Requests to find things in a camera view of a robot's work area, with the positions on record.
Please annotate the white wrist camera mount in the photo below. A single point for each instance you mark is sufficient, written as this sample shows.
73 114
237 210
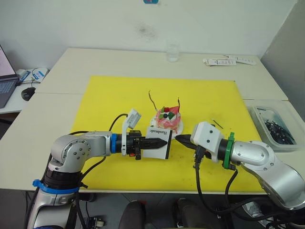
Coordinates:
207 136
133 118

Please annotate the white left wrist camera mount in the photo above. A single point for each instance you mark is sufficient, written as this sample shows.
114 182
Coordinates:
133 118

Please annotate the clear plastic container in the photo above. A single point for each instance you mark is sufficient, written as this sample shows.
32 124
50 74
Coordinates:
255 119

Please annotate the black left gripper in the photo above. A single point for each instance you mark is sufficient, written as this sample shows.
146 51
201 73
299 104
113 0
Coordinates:
133 144

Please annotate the small black electronic box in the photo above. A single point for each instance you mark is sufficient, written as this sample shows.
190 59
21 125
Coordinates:
96 221

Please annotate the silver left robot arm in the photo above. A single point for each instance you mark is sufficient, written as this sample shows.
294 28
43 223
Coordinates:
76 150

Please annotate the open grey laptop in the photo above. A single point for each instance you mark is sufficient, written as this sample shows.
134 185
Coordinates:
6 88

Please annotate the blue and red wall sticker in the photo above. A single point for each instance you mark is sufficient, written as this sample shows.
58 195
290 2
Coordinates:
151 1

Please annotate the yellow rectangular mat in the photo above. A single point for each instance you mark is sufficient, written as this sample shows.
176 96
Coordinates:
119 100

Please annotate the clear glass cup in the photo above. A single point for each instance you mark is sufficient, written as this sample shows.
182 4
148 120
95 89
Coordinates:
172 55

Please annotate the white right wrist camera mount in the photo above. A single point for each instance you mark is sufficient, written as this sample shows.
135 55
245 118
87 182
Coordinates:
207 136

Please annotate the white sneaker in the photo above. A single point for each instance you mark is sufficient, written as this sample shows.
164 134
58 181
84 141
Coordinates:
253 212

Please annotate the thin dark twisted candle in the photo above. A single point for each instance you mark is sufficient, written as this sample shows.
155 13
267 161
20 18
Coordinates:
152 101
179 105

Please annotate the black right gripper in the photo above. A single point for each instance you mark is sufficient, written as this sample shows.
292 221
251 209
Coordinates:
201 152

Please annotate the white side desk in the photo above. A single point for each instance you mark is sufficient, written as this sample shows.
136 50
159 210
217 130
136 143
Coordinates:
14 102

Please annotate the dark rounded shape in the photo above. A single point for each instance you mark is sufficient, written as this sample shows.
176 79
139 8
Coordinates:
133 214
187 213

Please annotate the pink fruit-topped toy cake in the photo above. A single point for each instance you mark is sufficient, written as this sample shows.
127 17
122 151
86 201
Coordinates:
168 118

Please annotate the small white box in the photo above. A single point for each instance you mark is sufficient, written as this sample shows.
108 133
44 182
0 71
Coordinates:
23 75

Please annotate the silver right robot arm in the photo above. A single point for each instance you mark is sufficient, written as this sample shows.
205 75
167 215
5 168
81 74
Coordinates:
259 157

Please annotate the white matchbox with black print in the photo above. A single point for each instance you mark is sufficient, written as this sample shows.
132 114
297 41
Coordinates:
155 132

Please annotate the pile of black burnt sticks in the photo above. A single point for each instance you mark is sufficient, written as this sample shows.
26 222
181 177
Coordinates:
278 132

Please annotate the thin wooden match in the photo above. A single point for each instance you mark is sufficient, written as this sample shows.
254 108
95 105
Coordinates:
218 124

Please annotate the white card with blue label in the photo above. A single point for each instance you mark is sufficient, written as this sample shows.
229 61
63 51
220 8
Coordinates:
40 74

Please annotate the black computer mouse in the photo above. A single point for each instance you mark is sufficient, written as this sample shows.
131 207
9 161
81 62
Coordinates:
28 93

